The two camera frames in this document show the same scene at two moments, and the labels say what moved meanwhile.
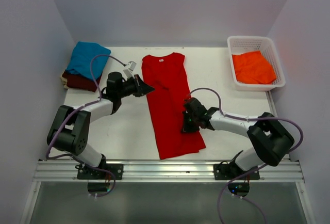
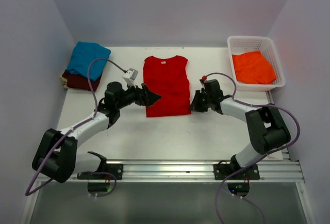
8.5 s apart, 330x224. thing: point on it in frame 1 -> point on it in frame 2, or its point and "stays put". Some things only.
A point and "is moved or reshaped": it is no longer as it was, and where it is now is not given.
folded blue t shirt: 80,59 stays put
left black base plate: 87,173 stays put
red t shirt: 166,73 is moved or reshaped
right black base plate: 232,172 stays put
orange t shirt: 251,67 stays put
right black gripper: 186,128 -> 195,105
